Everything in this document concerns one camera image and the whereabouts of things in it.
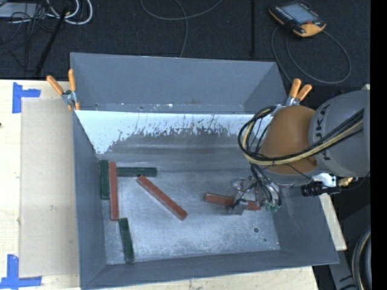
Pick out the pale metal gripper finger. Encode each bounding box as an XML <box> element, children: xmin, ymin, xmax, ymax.
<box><xmin>232</xmin><ymin>178</ymin><xmax>254</xmax><ymax>201</ymax></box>
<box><xmin>228</xmin><ymin>199</ymin><xmax>250</xmax><ymax>216</ymax></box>

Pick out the red-brown block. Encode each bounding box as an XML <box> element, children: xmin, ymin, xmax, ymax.
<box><xmin>135</xmin><ymin>175</ymin><xmax>189</xmax><ymax>222</ymax></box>
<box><xmin>203</xmin><ymin>192</ymin><xmax>261</xmax><ymax>211</ymax></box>
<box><xmin>108</xmin><ymin>161</ymin><xmax>120</xmax><ymax>221</ymax></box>

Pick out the grey metal bin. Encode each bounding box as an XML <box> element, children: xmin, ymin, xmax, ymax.
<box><xmin>69</xmin><ymin>52</ymin><xmax>340</xmax><ymax>290</ymax></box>

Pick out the dark green flat block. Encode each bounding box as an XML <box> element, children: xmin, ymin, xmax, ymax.
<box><xmin>117</xmin><ymin>217</ymin><xmax>136</xmax><ymax>264</ymax></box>
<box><xmin>99</xmin><ymin>159</ymin><xmax>111</xmax><ymax>200</ymax></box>
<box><xmin>115</xmin><ymin>167</ymin><xmax>158</xmax><ymax>178</ymax></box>

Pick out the pale wood flat board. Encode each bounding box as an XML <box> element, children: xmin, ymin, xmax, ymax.
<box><xmin>18</xmin><ymin>97</ymin><xmax>81</xmax><ymax>279</ymax></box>

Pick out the black cylinder on white bracket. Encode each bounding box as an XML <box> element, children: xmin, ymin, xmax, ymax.
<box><xmin>300</xmin><ymin>172</ymin><xmax>354</xmax><ymax>198</ymax></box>

